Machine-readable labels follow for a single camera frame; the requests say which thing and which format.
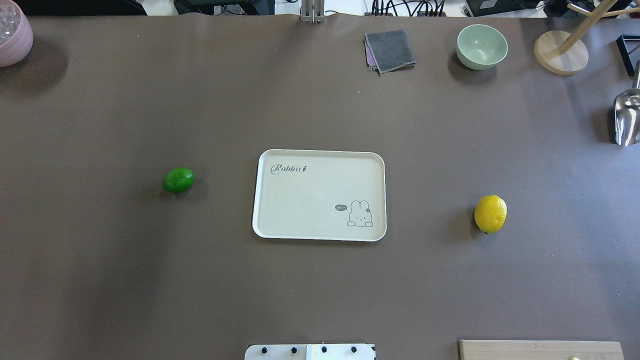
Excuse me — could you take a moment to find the green lime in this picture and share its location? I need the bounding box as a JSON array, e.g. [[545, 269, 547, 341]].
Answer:
[[162, 167, 195, 194]]

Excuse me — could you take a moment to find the yellow lemon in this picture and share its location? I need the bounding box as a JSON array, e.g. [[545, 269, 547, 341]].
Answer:
[[474, 194, 508, 234]]

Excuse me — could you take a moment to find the cream rabbit tray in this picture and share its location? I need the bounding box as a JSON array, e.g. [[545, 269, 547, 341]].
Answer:
[[252, 149, 387, 242]]

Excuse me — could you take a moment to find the grey folded cloth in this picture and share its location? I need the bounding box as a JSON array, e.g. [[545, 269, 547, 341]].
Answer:
[[363, 29, 416, 75]]

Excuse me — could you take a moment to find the mint green bowl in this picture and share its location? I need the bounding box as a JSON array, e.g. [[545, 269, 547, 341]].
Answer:
[[455, 23, 509, 71]]

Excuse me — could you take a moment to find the wooden cutting board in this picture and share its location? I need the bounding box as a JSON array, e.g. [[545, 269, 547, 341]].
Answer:
[[459, 340, 624, 360]]

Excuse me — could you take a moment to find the wooden mug stand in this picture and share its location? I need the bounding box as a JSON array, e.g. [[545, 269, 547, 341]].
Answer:
[[534, 0, 640, 76]]

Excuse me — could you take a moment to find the metal scoop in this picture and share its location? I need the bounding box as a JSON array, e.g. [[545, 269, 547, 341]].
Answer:
[[614, 61, 640, 147]]

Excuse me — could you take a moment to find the pink ice bowl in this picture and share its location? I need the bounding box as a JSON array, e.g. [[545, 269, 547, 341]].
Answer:
[[0, 0, 34, 68]]

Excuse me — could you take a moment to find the aluminium frame post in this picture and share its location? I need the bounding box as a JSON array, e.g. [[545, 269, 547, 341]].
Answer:
[[300, 0, 325, 23]]

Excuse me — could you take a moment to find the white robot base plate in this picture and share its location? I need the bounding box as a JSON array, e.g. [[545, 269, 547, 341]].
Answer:
[[244, 342, 377, 360]]

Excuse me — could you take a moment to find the black frame stand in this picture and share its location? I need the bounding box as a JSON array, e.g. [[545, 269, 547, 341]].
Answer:
[[615, 34, 640, 76]]

